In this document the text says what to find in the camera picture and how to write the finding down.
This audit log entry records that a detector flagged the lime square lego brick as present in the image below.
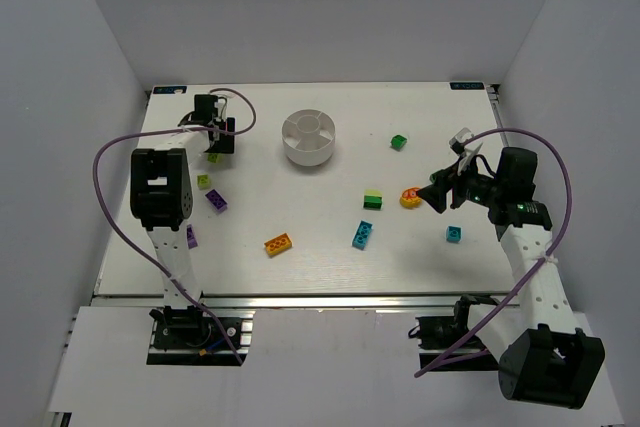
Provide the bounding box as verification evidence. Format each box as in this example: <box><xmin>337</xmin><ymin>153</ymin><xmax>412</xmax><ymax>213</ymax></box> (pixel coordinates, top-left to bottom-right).
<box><xmin>197</xmin><ymin>174</ymin><xmax>211</xmax><ymax>190</ymax></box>

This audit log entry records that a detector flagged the dark green curved lego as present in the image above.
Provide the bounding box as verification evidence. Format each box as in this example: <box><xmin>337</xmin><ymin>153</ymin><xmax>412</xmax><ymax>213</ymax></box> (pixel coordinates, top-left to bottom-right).
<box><xmin>363</xmin><ymin>195</ymin><xmax>383</xmax><ymax>210</ymax></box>

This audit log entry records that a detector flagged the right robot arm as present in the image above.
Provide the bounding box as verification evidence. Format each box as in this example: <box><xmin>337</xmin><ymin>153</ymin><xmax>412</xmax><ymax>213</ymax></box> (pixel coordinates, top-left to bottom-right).
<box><xmin>416</xmin><ymin>147</ymin><xmax>605</xmax><ymax>409</ymax></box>

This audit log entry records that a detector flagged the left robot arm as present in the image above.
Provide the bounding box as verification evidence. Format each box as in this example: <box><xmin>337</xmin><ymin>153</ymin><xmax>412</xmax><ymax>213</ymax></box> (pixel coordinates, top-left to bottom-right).
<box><xmin>130</xmin><ymin>94</ymin><xmax>235</xmax><ymax>309</ymax></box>

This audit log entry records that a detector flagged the yellow orange patterned lego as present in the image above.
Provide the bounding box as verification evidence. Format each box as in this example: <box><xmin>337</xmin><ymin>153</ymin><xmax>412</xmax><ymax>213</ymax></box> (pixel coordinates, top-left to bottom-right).
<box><xmin>399</xmin><ymin>187</ymin><xmax>422</xmax><ymax>209</ymax></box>

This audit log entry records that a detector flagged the blue label left corner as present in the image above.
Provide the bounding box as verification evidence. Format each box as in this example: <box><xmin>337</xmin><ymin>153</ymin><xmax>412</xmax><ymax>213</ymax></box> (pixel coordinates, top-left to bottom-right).
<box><xmin>152</xmin><ymin>85</ymin><xmax>187</xmax><ymax>95</ymax></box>

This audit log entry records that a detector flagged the blue label corner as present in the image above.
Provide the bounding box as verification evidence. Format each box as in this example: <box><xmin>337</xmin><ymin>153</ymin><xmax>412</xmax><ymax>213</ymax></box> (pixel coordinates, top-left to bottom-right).
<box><xmin>449</xmin><ymin>81</ymin><xmax>485</xmax><ymax>91</ymax></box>
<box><xmin>152</xmin><ymin>85</ymin><xmax>187</xmax><ymax>95</ymax></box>

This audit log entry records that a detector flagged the small teal lego brick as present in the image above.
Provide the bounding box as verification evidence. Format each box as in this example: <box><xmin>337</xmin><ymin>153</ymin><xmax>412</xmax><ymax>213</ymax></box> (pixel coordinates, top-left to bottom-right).
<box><xmin>446</xmin><ymin>226</ymin><xmax>462</xmax><ymax>243</ymax></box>

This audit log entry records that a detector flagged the purple rectangular lego brick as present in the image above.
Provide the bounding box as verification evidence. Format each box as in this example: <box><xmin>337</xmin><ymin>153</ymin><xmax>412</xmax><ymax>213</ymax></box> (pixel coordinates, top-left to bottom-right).
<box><xmin>205</xmin><ymin>189</ymin><xmax>228</xmax><ymax>213</ymax></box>

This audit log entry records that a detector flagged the green sloped lego brick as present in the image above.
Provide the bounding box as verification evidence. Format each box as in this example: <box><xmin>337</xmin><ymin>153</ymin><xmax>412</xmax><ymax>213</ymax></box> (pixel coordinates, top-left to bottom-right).
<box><xmin>390</xmin><ymin>135</ymin><xmax>407</xmax><ymax>151</ymax></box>

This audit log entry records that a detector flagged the white round divided container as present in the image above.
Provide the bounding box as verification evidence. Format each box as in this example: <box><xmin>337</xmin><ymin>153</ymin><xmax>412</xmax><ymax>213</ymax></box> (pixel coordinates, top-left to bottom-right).
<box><xmin>281</xmin><ymin>109</ymin><xmax>336</xmax><ymax>167</ymax></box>

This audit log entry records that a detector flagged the long teal lego brick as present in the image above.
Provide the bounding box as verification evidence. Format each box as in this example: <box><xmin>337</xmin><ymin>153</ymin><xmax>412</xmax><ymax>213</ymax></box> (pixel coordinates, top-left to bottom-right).
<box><xmin>352</xmin><ymin>220</ymin><xmax>373</xmax><ymax>251</ymax></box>

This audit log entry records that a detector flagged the blue label right corner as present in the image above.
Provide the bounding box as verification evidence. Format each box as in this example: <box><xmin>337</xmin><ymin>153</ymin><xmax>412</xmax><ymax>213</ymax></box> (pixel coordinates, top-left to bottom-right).
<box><xmin>449</xmin><ymin>81</ymin><xmax>485</xmax><ymax>91</ymax></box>

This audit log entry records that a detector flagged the light purple lego brick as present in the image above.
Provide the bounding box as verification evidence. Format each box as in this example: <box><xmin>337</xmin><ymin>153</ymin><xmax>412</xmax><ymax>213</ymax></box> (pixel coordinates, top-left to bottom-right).
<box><xmin>186</xmin><ymin>224</ymin><xmax>198</xmax><ymax>249</ymax></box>

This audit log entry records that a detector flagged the orange rectangular lego brick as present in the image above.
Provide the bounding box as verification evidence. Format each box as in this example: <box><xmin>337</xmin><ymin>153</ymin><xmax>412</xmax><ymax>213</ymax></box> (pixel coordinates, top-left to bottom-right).
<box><xmin>264</xmin><ymin>233</ymin><xmax>293</xmax><ymax>258</ymax></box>

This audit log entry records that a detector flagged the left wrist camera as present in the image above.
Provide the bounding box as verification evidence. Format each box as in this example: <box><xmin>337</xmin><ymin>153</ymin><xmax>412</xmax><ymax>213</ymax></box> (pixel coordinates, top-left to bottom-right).
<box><xmin>208</xmin><ymin>90</ymin><xmax>236</xmax><ymax>107</ymax></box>

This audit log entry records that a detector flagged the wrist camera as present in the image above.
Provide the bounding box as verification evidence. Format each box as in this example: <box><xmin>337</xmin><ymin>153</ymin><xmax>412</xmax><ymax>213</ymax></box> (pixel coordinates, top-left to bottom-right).
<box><xmin>449</xmin><ymin>128</ymin><xmax>483</xmax><ymax>174</ymax></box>
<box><xmin>208</xmin><ymin>90</ymin><xmax>236</xmax><ymax>107</ymax></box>

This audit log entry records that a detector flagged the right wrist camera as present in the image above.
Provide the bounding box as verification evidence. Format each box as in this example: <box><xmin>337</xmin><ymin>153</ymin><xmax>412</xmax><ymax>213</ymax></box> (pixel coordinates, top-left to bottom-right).
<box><xmin>449</xmin><ymin>128</ymin><xmax>483</xmax><ymax>174</ymax></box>

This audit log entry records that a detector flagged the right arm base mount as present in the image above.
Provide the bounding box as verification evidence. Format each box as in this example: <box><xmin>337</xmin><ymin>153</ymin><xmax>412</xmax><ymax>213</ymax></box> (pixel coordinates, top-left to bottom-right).
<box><xmin>408</xmin><ymin>294</ymin><xmax>498</xmax><ymax>372</ymax></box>

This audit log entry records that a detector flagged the aluminium front rail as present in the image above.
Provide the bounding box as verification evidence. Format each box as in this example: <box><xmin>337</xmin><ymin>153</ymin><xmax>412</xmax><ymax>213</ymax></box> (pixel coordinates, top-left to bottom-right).
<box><xmin>89</xmin><ymin>291</ymin><xmax>524</xmax><ymax>312</ymax></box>

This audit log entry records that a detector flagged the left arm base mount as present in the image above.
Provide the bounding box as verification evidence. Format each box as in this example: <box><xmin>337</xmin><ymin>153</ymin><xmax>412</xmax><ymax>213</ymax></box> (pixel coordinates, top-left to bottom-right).
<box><xmin>146</xmin><ymin>307</ymin><xmax>250</xmax><ymax>367</ymax></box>

